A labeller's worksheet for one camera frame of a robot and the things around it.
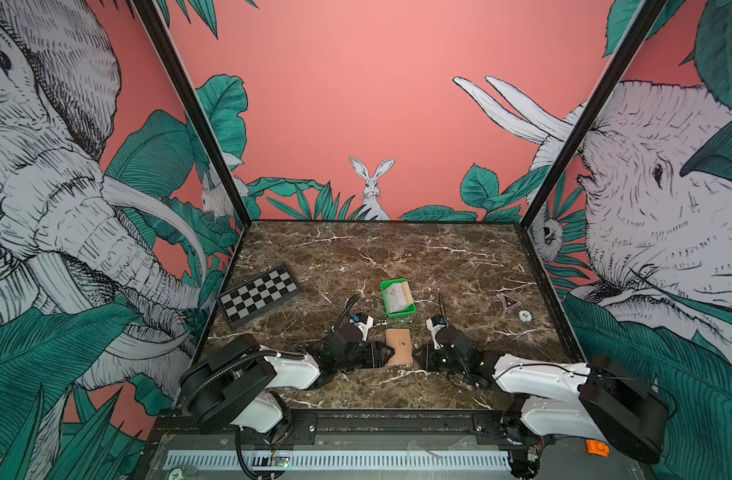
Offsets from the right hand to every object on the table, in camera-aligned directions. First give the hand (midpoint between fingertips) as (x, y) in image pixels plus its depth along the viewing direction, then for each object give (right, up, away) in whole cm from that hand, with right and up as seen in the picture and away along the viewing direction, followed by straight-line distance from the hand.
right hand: (412, 353), depth 84 cm
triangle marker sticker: (+34, +12, +14) cm, 39 cm away
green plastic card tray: (0, +10, +9) cm, 14 cm away
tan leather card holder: (-3, +3, +4) cm, 6 cm away
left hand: (-6, +1, -1) cm, 6 cm away
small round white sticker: (+38, +8, +11) cm, 41 cm away
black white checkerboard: (-49, +15, +11) cm, 52 cm away
